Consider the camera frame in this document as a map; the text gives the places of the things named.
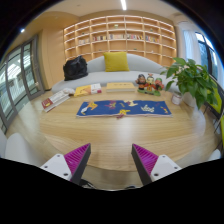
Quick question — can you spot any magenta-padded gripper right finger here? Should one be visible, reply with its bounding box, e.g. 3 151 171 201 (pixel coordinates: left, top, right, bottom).
131 143 183 186

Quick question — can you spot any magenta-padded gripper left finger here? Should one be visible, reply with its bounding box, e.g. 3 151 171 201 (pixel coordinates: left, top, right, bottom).
39 143 92 186

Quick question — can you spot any blue patterned towel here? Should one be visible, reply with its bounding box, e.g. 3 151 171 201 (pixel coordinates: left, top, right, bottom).
76 99 173 119

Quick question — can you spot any white chair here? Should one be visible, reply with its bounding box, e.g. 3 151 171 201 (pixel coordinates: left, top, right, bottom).
0 128 41 168

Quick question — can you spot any red and white book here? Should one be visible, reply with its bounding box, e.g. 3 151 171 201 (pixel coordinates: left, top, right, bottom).
41 90 71 113

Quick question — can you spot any small white cup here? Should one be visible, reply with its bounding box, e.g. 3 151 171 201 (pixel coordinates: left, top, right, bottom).
171 92 184 106

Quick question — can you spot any crumpled white tissue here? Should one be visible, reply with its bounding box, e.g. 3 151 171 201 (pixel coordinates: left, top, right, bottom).
62 87 76 96

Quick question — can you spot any yellow and white book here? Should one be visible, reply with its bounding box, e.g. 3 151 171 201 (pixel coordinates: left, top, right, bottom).
73 83 103 98

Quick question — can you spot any colourful figurine group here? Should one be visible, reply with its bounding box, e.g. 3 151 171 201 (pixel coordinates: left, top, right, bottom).
135 73 165 97

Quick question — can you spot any flat yellow book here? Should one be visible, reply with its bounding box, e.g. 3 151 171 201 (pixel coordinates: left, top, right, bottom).
105 81 136 93

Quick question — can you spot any green chair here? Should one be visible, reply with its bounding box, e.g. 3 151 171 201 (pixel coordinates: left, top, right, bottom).
218 113 224 149
209 78 224 115

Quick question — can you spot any grey curved sofa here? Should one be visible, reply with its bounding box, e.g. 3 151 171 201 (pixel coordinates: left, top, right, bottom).
51 53 181 94

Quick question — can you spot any black bag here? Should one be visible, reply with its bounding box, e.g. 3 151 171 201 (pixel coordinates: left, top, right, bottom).
62 55 89 82

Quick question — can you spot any green potted plant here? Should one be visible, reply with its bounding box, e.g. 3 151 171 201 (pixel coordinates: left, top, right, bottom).
159 57 219 110

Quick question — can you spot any grey-framed glass door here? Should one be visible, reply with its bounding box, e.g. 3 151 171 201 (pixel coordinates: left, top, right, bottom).
0 34 46 134

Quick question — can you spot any yellow cushion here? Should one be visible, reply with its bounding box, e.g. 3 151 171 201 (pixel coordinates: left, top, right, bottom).
103 51 130 73

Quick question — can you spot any dark-framed window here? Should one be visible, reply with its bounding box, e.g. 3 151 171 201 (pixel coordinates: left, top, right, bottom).
194 31 219 81

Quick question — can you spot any white sheer curtain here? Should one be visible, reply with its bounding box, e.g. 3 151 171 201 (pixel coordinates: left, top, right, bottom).
181 29 201 65

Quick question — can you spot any wooden wall shelf unit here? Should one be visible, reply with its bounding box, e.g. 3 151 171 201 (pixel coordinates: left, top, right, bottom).
63 14 178 68

